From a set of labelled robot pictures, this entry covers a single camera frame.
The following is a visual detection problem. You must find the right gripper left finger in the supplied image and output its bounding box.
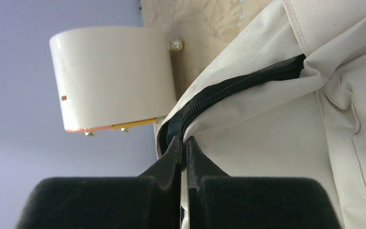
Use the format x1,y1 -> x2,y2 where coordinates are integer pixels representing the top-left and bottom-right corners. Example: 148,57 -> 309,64
16,136 -> 182,229

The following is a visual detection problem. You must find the beige canvas student backpack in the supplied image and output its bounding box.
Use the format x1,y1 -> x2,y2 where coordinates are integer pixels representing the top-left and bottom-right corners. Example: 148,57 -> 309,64
157,0 -> 366,229

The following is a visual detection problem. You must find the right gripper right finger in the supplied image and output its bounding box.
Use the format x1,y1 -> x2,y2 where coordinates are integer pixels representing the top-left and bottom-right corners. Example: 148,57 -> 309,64
185,137 -> 340,229

